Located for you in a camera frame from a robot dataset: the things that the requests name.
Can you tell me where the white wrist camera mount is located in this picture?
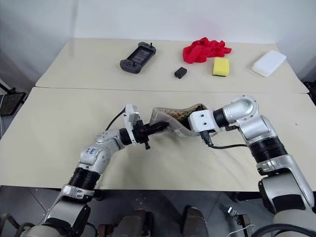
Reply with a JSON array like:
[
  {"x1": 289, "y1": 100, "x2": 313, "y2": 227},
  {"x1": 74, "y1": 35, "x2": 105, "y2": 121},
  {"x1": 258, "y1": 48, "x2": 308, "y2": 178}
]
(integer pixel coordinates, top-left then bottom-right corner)
[
  {"x1": 188, "y1": 109, "x2": 219, "y2": 133},
  {"x1": 122, "y1": 103, "x2": 142, "y2": 145}
]

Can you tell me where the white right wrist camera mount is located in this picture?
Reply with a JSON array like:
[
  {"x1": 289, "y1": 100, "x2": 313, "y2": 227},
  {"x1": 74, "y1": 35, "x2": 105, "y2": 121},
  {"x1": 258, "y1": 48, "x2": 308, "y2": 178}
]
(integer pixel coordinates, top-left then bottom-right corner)
[{"x1": 188, "y1": 109, "x2": 219, "y2": 133}]

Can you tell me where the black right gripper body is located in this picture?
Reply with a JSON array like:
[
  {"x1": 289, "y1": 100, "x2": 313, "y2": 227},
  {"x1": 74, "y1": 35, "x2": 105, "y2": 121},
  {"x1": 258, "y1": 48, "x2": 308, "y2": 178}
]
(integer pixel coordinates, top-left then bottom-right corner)
[{"x1": 183, "y1": 112, "x2": 192, "y2": 129}]

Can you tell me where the black looped cable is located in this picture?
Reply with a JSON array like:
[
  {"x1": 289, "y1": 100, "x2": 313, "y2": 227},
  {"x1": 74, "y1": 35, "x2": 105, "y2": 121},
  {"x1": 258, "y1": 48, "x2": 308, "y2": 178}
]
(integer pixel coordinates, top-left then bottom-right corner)
[{"x1": 0, "y1": 213, "x2": 35, "y2": 237}]

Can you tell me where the black floor bracket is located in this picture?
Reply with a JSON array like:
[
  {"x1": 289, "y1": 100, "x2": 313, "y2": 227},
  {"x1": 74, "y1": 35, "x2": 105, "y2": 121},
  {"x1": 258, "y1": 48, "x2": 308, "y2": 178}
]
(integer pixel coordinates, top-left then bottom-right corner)
[{"x1": 220, "y1": 201, "x2": 250, "y2": 237}]

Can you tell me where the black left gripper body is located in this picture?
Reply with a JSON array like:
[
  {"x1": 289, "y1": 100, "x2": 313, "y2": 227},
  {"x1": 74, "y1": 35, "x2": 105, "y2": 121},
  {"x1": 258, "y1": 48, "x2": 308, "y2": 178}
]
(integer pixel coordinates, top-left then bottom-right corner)
[{"x1": 133, "y1": 119, "x2": 151, "y2": 151}]

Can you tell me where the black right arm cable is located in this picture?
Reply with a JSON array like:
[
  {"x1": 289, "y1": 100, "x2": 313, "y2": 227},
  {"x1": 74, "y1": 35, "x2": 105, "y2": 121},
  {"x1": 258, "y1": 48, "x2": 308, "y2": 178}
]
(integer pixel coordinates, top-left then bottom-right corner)
[{"x1": 201, "y1": 124, "x2": 250, "y2": 150}]

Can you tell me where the yellow sponge with dark base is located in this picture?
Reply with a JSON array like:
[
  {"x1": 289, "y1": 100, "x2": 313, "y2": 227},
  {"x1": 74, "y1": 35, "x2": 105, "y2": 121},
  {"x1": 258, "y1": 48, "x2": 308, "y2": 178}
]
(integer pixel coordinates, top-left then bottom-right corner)
[{"x1": 212, "y1": 57, "x2": 231, "y2": 78}]

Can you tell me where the black mesh metal stand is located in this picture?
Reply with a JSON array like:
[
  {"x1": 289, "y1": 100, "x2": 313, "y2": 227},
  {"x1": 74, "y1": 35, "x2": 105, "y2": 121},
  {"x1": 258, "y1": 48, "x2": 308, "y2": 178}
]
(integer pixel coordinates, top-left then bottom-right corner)
[{"x1": 0, "y1": 78, "x2": 27, "y2": 117}]

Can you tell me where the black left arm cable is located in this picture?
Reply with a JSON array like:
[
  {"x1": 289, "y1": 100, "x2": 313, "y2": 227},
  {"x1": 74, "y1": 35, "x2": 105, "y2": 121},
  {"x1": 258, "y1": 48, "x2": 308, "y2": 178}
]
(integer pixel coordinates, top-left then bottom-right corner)
[{"x1": 105, "y1": 108, "x2": 128, "y2": 132}]

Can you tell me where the thin white floor cable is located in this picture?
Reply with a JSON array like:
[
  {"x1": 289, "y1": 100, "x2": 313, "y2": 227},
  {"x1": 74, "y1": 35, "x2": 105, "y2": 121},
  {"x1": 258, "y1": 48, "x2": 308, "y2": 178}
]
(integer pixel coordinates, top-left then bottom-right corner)
[{"x1": 228, "y1": 224, "x2": 255, "y2": 237}]

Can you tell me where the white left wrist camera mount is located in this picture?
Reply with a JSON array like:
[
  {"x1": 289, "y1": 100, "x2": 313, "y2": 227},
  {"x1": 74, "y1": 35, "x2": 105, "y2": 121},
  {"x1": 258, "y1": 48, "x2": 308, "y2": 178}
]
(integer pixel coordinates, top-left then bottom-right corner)
[{"x1": 122, "y1": 103, "x2": 142, "y2": 145}]

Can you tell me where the white plastic box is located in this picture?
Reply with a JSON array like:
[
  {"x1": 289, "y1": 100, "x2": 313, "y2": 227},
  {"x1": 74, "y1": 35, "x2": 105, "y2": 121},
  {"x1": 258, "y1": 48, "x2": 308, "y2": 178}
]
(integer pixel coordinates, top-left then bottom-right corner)
[{"x1": 251, "y1": 50, "x2": 287, "y2": 78}]

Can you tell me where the red crumpled cloth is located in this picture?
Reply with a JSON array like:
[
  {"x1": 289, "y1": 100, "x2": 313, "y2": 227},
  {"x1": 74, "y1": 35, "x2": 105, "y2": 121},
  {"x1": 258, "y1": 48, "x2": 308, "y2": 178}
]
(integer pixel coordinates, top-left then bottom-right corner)
[{"x1": 183, "y1": 37, "x2": 233, "y2": 65}]

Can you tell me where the grey handheld game controller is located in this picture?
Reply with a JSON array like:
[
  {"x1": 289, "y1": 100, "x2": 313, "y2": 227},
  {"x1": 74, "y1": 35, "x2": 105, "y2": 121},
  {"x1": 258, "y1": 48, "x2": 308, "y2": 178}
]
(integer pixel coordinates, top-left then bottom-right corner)
[{"x1": 119, "y1": 41, "x2": 157, "y2": 75}]

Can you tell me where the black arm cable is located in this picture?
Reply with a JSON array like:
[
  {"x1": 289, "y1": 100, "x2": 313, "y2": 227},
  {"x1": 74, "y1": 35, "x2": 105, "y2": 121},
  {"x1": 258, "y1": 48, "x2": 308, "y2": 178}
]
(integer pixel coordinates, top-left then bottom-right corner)
[
  {"x1": 201, "y1": 124, "x2": 250, "y2": 150},
  {"x1": 105, "y1": 108, "x2": 128, "y2": 132}
]

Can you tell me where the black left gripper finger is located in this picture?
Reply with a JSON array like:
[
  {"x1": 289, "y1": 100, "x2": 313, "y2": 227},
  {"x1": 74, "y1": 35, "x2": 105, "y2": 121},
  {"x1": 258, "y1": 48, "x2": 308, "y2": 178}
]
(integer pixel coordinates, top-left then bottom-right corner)
[
  {"x1": 147, "y1": 122, "x2": 171, "y2": 130},
  {"x1": 148, "y1": 127, "x2": 169, "y2": 136}
]

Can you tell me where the grey checked pouch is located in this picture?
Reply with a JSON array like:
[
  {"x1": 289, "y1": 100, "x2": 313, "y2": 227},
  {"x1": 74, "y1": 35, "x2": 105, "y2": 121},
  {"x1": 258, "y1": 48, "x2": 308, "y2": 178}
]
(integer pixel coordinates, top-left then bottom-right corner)
[{"x1": 149, "y1": 103, "x2": 218, "y2": 138}]

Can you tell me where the dark rounded shape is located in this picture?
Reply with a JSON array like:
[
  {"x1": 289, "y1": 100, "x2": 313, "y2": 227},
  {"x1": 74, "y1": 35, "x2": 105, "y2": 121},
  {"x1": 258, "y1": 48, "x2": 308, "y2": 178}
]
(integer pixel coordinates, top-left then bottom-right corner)
[
  {"x1": 183, "y1": 205, "x2": 211, "y2": 237},
  {"x1": 115, "y1": 209, "x2": 149, "y2": 237}
]

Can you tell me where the small black charger adapter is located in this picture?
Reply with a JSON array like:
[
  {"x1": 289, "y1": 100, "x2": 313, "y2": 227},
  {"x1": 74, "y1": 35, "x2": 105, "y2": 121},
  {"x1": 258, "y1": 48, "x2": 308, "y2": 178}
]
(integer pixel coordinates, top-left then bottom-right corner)
[{"x1": 174, "y1": 66, "x2": 188, "y2": 80}]

